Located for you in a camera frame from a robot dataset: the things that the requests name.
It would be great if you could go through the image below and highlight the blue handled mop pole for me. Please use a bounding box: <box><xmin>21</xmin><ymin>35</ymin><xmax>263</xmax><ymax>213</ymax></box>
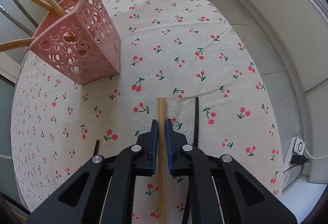
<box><xmin>0</xmin><ymin>6</ymin><xmax>33</xmax><ymax>37</ymax></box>

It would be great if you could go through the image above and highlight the black chopstick gold band right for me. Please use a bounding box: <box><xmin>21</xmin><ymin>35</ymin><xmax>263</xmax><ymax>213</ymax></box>
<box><xmin>194</xmin><ymin>96</ymin><xmax>199</xmax><ymax>147</ymax></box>

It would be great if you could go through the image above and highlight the pink perforated utensil holder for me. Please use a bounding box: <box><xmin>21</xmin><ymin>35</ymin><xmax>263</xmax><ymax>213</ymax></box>
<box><xmin>27</xmin><ymin>0</ymin><xmax>120</xmax><ymax>85</ymax></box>

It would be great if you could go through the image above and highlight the black plug adapter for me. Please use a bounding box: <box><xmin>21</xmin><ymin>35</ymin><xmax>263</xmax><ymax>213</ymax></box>
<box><xmin>290</xmin><ymin>154</ymin><xmax>310</xmax><ymax>166</ymax></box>

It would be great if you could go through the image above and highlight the white round timer socket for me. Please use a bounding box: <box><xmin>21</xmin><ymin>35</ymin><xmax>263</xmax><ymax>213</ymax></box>
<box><xmin>294</xmin><ymin>137</ymin><xmax>306</xmax><ymax>156</ymax></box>

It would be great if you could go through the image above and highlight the white power strip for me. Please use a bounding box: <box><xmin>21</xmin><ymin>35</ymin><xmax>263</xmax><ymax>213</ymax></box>
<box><xmin>283</xmin><ymin>136</ymin><xmax>298</xmax><ymax>184</ymax></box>

